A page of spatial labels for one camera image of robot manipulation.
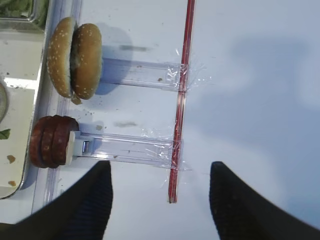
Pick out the sesame bun top outer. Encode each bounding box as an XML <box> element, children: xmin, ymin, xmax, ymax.
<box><xmin>46</xmin><ymin>16</ymin><xmax>76</xmax><ymax>99</ymax></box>

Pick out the red plastic rail strip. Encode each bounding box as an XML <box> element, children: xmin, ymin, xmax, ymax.
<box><xmin>168</xmin><ymin>0</ymin><xmax>196</xmax><ymax>204</ymax></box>

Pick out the metal tray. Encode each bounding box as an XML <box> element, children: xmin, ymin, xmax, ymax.
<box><xmin>0</xmin><ymin>0</ymin><xmax>55</xmax><ymax>200</ymax></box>

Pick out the white patty pusher block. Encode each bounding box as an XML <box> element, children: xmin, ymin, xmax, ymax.
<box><xmin>65</xmin><ymin>131</ymin><xmax>94</xmax><ymax>166</ymax></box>

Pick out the brown meat patty stack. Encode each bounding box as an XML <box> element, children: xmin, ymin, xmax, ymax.
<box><xmin>28</xmin><ymin>115</ymin><xmax>79</xmax><ymax>169</ymax></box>

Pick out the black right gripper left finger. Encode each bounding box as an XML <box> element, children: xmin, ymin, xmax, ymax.
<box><xmin>0</xmin><ymin>161</ymin><xmax>113</xmax><ymax>240</ymax></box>

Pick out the clear patty dispenser track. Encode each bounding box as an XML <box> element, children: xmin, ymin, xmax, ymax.
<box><xmin>77</xmin><ymin>127</ymin><xmax>173</xmax><ymax>169</ymax></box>

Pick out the clear bun dispenser track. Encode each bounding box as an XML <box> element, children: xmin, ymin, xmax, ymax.
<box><xmin>100</xmin><ymin>58</ymin><xmax>189</xmax><ymax>92</ymax></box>

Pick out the clear lettuce container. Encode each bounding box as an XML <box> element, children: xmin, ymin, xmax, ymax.
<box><xmin>0</xmin><ymin>0</ymin><xmax>49</xmax><ymax>25</ymax></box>

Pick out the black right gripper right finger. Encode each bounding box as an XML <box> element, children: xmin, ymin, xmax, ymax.
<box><xmin>209</xmin><ymin>161</ymin><xmax>320</xmax><ymax>240</ymax></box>

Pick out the sesame bun top inner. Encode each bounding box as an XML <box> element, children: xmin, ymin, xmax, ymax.
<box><xmin>70</xmin><ymin>23</ymin><xmax>103</xmax><ymax>100</ymax></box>

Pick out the sesame bun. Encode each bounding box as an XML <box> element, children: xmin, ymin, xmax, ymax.
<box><xmin>70</xmin><ymin>23</ymin><xmax>103</xmax><ymax>100</ymax></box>
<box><xmin>46</xmin><ymin>16</ymin><xmax>76</xmax><ymax>99</ymax></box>

